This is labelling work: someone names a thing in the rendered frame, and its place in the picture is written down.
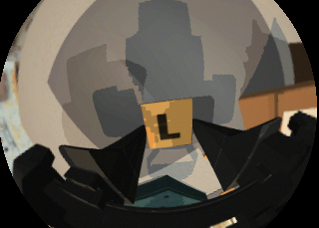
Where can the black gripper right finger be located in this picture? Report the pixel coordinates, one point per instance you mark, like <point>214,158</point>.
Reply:
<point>229,149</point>

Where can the white paper ticket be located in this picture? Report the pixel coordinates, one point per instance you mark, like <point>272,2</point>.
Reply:
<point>286,118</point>

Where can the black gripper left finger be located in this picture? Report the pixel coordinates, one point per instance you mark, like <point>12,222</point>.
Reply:
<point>119,163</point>

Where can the brown a-frame board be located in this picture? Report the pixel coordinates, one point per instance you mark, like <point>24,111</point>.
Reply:
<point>258,108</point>

